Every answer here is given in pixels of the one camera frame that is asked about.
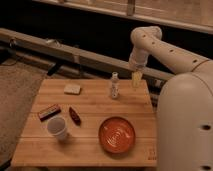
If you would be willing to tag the red brown rectangular box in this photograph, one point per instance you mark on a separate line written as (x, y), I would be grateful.
(49, 112)

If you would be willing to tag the small clear bottle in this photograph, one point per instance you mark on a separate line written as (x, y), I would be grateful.
(114, 85)

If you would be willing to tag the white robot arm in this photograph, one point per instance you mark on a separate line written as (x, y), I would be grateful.
(185, 103)

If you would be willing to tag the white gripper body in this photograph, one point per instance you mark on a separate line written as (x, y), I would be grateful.
(137, 60)

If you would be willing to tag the beige sponge block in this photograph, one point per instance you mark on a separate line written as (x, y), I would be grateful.
(72, 89)

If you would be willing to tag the orange plate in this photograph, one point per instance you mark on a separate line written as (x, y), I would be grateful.
(116, 135)

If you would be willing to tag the grey metal rail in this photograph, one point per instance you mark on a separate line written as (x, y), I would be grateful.
(67, 53)

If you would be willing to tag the wooden cutting board table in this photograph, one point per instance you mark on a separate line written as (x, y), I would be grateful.
(93, 105)

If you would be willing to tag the wooden window frame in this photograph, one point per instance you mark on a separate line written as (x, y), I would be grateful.
(194, 15)

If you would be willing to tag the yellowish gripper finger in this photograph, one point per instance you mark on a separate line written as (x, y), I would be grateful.
(140, 74)
(134, 79)

